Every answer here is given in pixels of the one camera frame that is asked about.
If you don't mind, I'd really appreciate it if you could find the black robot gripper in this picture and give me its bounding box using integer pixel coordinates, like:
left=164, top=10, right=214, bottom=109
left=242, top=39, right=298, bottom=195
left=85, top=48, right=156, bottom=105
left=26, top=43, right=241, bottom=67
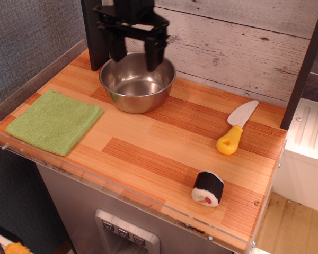
left=93, top=1, right=169, bottom=72

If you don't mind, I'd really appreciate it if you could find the stainless steel bowl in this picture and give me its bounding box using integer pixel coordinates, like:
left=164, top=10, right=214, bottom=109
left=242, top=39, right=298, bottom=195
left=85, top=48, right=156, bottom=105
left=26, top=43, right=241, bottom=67
left=99, top=52, right=176, bottom=114

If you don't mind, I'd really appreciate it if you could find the green folded towel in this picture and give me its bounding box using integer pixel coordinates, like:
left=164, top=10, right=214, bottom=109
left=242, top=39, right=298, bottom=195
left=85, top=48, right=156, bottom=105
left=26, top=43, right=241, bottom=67
left=6, top=89, right=103, bottom=156

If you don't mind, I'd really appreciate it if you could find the clear acrylic table guard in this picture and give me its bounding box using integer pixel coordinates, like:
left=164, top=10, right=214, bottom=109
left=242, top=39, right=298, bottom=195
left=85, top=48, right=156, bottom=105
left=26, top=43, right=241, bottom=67
left=0, top=123, right=286, bottom=253

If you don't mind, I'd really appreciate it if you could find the plush sushi roll toy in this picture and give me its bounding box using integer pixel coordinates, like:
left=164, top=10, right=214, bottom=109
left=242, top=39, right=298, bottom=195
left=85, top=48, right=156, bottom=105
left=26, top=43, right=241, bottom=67
left=191, top=171, right=225, bottom=207

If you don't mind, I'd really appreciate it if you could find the silver toy fridge cabinet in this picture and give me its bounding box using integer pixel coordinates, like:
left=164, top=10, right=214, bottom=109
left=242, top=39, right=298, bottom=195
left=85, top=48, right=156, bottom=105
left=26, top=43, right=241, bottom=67
left=34, top=161, right=235, bottom=254

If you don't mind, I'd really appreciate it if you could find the grey ice dispenser panel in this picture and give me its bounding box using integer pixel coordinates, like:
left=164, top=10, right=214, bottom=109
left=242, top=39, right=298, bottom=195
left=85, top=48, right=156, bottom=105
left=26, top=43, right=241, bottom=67
left=95, top=209, right=161, bottom=253

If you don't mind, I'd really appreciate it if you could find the white toy sink unit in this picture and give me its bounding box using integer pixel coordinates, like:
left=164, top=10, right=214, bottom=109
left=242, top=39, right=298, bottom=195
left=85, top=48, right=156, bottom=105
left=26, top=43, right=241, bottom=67
left=273, top=98, right=318, bottom=210

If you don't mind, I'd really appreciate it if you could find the orange plush toy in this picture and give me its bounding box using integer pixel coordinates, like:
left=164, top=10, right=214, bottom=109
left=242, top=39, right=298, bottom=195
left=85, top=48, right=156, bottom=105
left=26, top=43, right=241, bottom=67
left=4, top=242, right=31, bottom=254

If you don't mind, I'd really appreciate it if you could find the dark left shelf post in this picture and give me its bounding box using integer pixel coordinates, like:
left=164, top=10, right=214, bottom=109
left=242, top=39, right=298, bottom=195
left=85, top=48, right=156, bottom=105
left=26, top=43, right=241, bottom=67
left=81, top=0, right=110, bottom=71

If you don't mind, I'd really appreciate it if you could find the dark shelf post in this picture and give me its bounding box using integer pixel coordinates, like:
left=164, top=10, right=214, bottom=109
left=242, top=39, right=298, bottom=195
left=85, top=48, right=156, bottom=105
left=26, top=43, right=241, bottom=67
left=81, top=0, right=110, bottom=71
left=280, top=19, right=318, bottom=130

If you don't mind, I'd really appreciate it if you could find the toy knife yellow handle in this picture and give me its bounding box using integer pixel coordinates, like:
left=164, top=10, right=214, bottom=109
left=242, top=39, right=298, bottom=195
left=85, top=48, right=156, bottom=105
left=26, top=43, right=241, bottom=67
left=216, top=100, right=259, bottom=155

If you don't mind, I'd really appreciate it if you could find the dark right shelf post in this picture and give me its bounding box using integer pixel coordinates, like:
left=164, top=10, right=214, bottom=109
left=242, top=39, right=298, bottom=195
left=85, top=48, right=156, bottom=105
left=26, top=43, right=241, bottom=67
left=280, top=19, right=318, bottom=130

